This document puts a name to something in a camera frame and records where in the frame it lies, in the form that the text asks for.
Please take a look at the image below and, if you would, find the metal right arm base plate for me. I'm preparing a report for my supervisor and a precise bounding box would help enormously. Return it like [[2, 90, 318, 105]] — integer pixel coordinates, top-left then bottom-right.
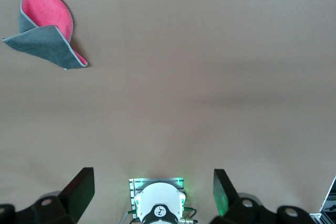
[[128, 177, 185, 220]]

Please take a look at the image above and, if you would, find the pink and grey towel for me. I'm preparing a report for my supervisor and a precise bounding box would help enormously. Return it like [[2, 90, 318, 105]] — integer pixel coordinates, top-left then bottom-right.
[[2, 0, 88, 71]]

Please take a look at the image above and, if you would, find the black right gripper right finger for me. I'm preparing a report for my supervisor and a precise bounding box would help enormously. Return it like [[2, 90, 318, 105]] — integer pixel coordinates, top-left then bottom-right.
[[209, 169, 320, 224]]

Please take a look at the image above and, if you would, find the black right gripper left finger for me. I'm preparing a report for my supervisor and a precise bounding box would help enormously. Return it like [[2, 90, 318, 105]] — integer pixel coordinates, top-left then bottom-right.
[[0, 167, 95, 224]]

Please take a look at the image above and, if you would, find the white black panel edge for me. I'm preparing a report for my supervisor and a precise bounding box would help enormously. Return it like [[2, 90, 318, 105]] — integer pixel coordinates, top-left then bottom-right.
[[309, 174, 336, 224]]

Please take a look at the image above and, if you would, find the black base plug cable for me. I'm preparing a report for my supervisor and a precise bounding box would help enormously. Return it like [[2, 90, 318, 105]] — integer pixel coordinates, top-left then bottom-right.
[[180, 207, 198, 222]]

